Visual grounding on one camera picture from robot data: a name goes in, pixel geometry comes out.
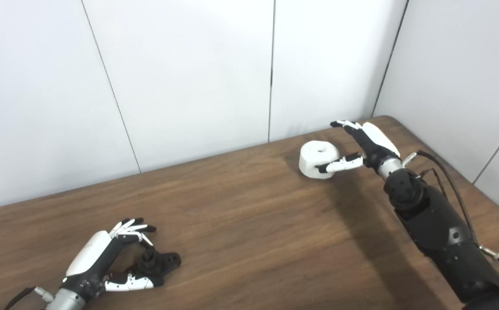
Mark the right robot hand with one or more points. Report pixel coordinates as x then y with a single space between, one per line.
376 140

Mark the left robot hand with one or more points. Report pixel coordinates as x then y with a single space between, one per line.
90 254

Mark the round white piece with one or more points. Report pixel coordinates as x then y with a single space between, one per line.
314 157

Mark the black flanged holder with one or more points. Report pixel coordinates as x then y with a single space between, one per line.
159 262

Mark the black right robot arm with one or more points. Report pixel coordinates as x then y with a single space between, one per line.
443 232

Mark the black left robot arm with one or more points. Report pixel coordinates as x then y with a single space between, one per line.
66 301

